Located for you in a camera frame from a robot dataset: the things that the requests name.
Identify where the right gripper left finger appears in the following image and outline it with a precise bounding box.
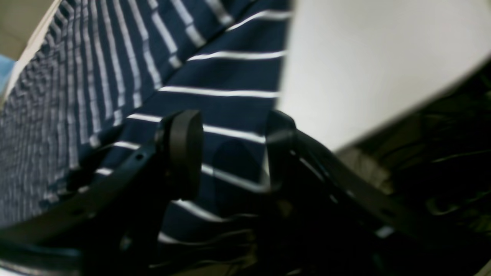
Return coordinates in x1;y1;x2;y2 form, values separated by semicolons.
1;110;204;246

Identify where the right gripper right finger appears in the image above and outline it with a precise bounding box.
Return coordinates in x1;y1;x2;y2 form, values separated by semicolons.
265;111;490;269

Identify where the navy white striped T-shirt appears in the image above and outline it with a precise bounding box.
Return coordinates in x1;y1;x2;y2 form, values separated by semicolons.
1;0;292;270

